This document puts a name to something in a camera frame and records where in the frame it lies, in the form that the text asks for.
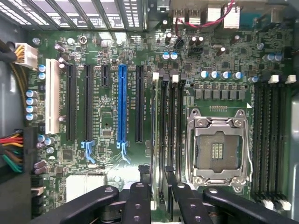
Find silver CPU socket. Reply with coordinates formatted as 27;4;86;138
185;107;254;194

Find multicolour wire bundle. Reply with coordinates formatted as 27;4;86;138
0;130;24;174

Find green PC motherboard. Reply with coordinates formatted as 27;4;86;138
24;29;294;212

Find white PCI expansion slot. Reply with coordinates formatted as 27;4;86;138
45;58;60;135

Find RAM slot white latches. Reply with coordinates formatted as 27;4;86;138
278;74;297;211
262;74;280;210
168;74;180;185

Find black main power connector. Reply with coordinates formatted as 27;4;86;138
23;126;38;178

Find grey metal PC case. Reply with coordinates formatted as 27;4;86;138
0;0;299;224

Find silver wire locking lever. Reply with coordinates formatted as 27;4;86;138
235;108;254;187
186;107;201;187

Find short black expansion slot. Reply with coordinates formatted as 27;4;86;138
101;64;111;88

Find black SATA connector block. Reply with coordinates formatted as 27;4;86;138
30;175;47;218

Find red and black wire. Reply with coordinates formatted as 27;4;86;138
174;0;236;46

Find yellow and black wire bundle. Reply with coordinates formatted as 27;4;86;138
0;39;27;114

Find long black expansion slot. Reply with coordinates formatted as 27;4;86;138
66;64;77;141
135;65;145;144

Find RAM slot black latches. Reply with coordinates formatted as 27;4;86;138
253;81;263;203
177;74;188;184
270;81;282;210
158;74;169;204

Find white power connector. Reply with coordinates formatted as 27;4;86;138
14;42;39;71

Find silver rear USB port block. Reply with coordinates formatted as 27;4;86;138
172;6;202;26

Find blue rear port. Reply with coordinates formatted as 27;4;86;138
240;11;273;24

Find silver chipset heat sink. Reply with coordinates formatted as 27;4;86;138
65;173;107;203

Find black expansion slot blue latch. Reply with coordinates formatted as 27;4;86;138
80;64;97;164

